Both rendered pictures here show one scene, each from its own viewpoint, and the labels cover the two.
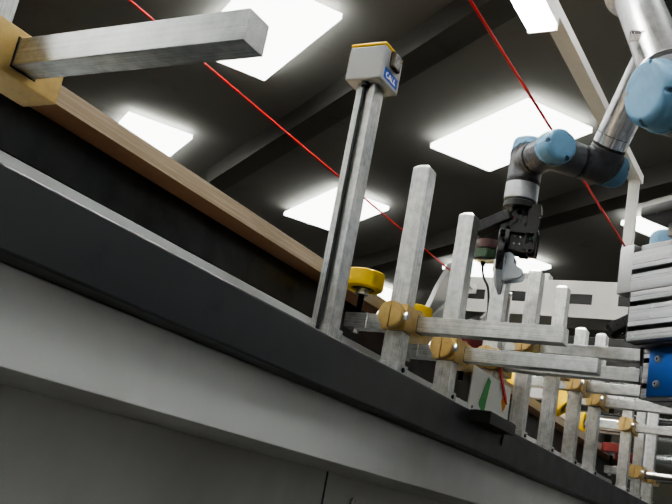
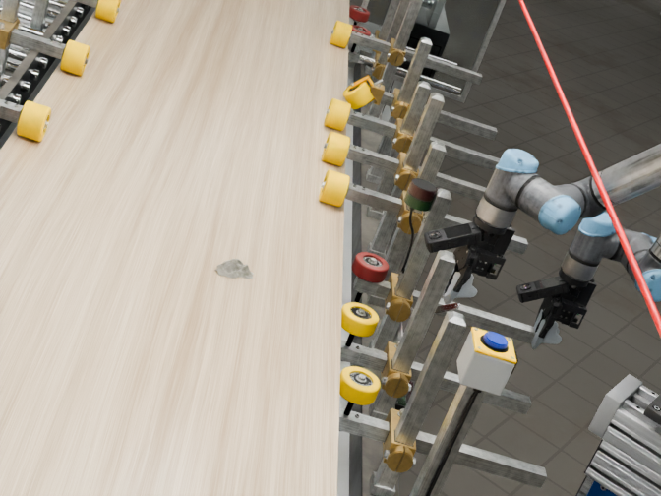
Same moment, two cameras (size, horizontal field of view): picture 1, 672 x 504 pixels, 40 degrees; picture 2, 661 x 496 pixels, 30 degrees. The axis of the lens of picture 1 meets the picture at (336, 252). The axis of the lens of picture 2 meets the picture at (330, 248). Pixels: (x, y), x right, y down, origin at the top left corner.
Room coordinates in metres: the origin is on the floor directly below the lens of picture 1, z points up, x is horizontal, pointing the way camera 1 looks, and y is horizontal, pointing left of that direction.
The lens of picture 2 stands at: (0.30, 1.32, 2.11)
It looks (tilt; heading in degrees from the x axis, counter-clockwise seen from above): 26 degrees down; 321
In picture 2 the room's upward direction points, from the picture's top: 21 degrees clockwise
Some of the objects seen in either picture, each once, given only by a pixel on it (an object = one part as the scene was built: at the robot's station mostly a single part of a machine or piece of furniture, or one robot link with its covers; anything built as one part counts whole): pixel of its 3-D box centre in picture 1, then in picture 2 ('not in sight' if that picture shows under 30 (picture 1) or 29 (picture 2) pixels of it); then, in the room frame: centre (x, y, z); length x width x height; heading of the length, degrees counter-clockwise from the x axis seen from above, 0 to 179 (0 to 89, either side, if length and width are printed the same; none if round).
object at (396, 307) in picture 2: (492, 361); (397, 297); (2.12, -0.41, 0.85); 0.14 x 0.06 x 0.05; 149
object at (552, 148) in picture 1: (555, 153); (553, 205); (1.83, -0.43, 1.27); 0.11 x 0.11 x 0.08; 14
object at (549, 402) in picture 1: (553, 367); (405, 177); (2.53, -0.66, 0.94); 0.04 x 0.04 x 0.48; 59
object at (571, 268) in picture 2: not in sight; (578, 266); (1.95, -0.73, 1.05); 0.08 x 0.08 x 0.05
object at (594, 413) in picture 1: (595, 405); (398, 113); (2.95, -0.92, 0.93); 0.04 x 0.04 x 0.48; 59
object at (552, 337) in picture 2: not in sight; (548, 338); (1.93, -0.72, 0.86); 0.06 x 0.03 x 0.09; 59
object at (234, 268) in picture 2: not in sight; (233, 265); (2.14, 0.03, 0.91); 0.09 x 0.07 x 0.02; 93
